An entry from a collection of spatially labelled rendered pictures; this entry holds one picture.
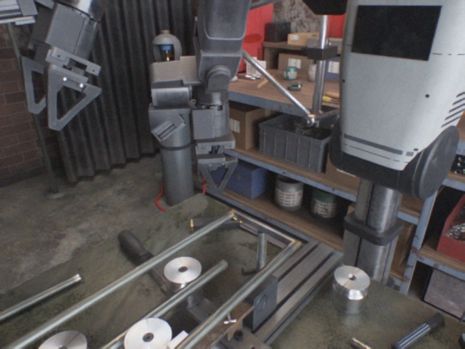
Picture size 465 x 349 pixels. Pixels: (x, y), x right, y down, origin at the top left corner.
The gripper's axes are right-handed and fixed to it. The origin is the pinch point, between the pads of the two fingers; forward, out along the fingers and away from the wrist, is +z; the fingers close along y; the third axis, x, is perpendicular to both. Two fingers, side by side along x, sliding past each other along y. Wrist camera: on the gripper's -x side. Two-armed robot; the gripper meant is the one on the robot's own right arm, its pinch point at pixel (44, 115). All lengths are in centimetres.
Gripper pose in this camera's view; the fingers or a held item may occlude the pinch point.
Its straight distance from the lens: 56.6
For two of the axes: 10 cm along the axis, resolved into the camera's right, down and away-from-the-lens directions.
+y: 6.6, 3.4, -6.7
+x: 6.6, 1.8, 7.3
